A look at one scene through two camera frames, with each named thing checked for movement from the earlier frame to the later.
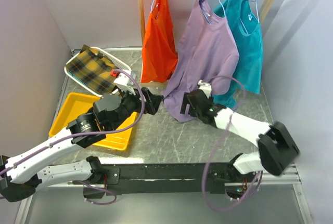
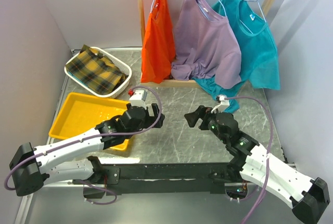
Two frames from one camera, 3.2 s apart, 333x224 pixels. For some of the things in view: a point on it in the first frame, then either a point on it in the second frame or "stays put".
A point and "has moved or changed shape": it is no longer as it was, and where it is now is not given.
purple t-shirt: [207, 53] has moved or changed shape
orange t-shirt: [159, 52] stays put
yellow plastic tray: [73, 104] stays put
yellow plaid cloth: [93, 69] stays put
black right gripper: [185, 101] -> [192, 118]
